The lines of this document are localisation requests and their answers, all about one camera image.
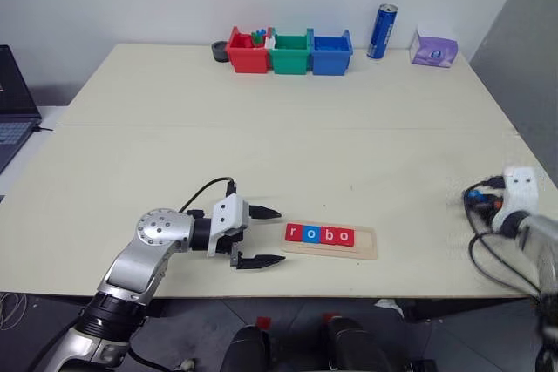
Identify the red letter tile b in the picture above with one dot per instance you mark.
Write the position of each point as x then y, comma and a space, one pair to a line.
327, 235

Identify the white paper scrap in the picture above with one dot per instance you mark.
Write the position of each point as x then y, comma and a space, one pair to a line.
388, 305

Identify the dark rounded shape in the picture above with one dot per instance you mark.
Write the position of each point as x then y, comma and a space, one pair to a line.
248, 350
357, 346

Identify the red floor marker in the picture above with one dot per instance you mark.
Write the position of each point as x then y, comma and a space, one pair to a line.
330, 315
264, 323

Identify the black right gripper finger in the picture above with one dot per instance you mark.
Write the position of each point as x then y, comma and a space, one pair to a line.
492, 181
468, 202

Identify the purple tissue box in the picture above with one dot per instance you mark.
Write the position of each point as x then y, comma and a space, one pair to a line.
433, 52

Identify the wooden letter tray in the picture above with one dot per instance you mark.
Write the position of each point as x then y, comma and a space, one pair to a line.
362, 245

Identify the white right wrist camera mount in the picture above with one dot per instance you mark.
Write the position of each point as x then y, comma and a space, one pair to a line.
519, 193

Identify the dark laptop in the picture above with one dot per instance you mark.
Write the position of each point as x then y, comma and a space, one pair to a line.
13, 97

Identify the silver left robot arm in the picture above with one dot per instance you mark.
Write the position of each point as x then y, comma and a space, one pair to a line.
144, 259

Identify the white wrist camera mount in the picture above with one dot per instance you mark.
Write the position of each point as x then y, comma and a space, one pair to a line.
519, 193
226, 215

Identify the white toy brick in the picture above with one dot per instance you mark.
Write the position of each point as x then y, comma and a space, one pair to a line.
270, 43

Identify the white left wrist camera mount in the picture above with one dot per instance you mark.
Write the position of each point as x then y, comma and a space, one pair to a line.
226, 215

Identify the blue letter t block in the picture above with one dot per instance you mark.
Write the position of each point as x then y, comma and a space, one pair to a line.
476, 195

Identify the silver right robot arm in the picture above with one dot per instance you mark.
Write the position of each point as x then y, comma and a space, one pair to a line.
545, 259

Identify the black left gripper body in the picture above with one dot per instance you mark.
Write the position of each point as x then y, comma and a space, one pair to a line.
235, 245

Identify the red letter tile o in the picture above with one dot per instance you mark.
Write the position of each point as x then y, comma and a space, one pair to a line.
344, 237

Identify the blue toy brick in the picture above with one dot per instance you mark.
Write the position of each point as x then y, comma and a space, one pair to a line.
259, 33

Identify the red letter tile r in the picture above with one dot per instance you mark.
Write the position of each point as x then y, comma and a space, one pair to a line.
294, 232

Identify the blue letter tile o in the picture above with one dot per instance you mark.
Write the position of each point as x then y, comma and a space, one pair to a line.
310, 234

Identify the red plastic bin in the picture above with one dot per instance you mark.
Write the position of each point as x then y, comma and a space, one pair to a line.
248, 60

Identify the blue plastic bin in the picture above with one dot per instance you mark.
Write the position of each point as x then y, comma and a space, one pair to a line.
331, 58

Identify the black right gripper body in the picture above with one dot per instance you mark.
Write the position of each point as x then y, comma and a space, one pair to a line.
492, 204

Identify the green plastic bin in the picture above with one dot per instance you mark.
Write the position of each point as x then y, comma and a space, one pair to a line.
290, 60

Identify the blue drink can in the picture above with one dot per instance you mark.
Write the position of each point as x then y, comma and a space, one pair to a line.
381, 32

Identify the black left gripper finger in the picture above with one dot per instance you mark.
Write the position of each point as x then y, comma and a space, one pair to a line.
261, 261
263, 213

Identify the green toy brick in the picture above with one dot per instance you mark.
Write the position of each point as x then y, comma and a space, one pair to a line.
258, 41

